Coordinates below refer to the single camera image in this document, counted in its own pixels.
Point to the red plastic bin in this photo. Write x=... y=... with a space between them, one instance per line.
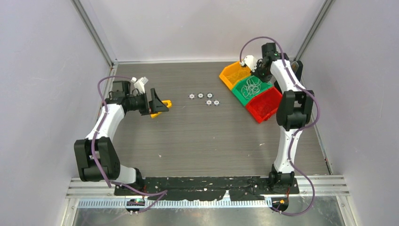
x=265 y=105

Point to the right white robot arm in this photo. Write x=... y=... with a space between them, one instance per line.
x=293 y=112

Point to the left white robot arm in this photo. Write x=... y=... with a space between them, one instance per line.
x=95 y=155

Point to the white perforated cable duct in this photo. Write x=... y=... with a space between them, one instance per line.
x=141 y=204

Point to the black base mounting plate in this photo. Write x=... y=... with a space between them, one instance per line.
x=244 y=188

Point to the black stand with green display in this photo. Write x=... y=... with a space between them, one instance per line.
x=297 y=67

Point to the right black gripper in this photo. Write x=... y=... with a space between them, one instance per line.
x=266 y=78

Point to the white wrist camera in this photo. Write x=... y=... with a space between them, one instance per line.
x=139 y=84
x=249 y=61

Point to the orange plastic bin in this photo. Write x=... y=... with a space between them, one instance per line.
x=234 y=73

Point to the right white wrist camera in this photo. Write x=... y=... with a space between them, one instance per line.
x=249 y=61

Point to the green plastic bin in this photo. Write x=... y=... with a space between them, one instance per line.
x=248 y=88

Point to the yellow triangular plastic stand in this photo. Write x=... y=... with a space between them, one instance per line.
x=167 y=104

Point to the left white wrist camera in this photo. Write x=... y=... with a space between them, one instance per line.
x=139 y=84

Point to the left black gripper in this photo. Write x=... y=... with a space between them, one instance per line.
x=154 y=106

